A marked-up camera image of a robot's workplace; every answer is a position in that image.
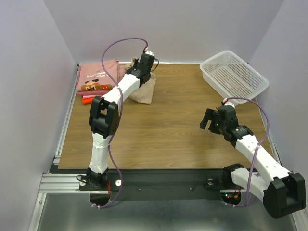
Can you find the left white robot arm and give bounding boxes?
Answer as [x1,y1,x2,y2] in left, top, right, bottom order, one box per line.
[79,51,155,191]

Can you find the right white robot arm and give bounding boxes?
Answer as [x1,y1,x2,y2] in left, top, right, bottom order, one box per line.
[200,103,306,218]

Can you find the white plastic basket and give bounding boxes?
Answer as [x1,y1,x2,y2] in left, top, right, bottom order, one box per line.
[199,51,269,106]

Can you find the beige t-shirt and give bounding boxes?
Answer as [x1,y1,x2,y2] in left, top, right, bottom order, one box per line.
[118,57,156,105]

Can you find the pink printed folded t-shirt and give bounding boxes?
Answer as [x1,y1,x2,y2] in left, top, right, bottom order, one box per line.
[77,59,120,91]

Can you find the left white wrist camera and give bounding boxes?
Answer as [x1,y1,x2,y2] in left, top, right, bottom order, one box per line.
[143,48,155,57]

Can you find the aluminium frame rail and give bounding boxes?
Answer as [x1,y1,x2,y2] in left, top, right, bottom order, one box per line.
[38,172,85,193]

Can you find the orange folded t-shirt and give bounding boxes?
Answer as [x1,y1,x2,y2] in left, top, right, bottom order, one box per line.
[81,98,93,105]

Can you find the dark pink folded t-shirt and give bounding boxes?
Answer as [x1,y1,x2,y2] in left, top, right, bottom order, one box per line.
[77,90,110,96]

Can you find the light pink folded t-shirt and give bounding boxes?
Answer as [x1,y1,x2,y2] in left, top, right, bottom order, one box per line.
[82,95,96,99]

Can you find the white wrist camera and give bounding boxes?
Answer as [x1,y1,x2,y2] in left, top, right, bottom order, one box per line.
[221,98,235,108]
[143,48,155,57]

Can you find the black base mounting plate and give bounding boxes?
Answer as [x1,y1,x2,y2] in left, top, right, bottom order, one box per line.
[79,168,236,201]

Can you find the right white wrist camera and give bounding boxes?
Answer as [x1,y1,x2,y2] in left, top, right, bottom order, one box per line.
[221,98,235,108]

